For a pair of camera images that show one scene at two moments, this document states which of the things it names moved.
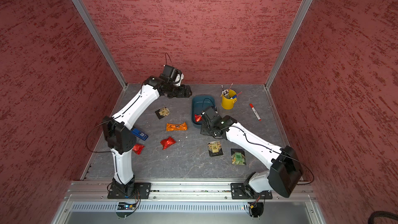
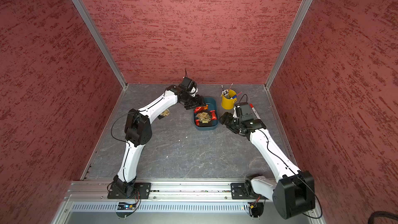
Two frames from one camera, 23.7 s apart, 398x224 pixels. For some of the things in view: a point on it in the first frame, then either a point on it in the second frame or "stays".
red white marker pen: x=255 y=111 stays
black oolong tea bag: x=162 y=112 stays
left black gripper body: x=178 y=92 -> x=192 y=101
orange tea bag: x=170 y=127 -> x=199 y=109
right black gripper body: x=207 y=128 -> x=232 y=123
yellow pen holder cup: x=228 y=98 stays
